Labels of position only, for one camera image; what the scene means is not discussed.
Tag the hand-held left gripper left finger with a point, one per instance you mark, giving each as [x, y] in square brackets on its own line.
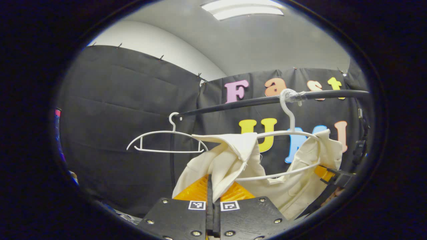
[183, 220]

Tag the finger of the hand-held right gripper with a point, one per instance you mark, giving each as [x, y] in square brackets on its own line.
[323, 172]

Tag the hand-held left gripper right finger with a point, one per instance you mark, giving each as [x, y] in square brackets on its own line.
[250, 220]

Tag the cream shirt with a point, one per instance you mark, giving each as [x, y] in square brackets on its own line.
[230, 160]

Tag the white plastic hanger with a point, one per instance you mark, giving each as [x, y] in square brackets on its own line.
[290, 115]
[173, 132]

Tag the black clothes rack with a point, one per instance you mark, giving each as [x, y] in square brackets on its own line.
[233, 104]

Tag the black backdrop cloth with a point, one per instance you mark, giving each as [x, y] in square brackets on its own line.
[116, 116]

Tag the large ceiling light panel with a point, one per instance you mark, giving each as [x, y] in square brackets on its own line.
[242, 8]

